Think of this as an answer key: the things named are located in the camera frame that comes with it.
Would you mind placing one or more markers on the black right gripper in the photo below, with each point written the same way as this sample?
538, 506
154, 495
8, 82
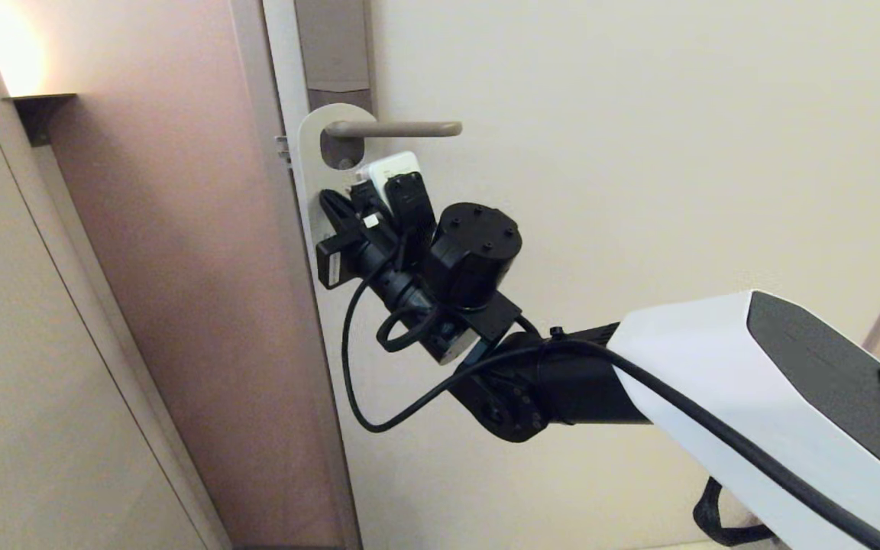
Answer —
367, 260

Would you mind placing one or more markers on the white plastic door hanger sign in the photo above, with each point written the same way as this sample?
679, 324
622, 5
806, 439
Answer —
310, 176

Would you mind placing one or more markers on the metal door latch bolt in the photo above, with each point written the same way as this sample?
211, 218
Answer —
283, 150

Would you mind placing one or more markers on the brown metal door lock plate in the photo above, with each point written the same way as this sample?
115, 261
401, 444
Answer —
333, 46

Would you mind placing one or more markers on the white room door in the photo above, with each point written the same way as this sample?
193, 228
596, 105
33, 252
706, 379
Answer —
677, 114

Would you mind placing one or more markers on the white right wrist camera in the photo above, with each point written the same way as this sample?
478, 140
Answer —
390, 164

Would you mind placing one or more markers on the dark wall light bracket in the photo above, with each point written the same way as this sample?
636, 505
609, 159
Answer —
37, 114

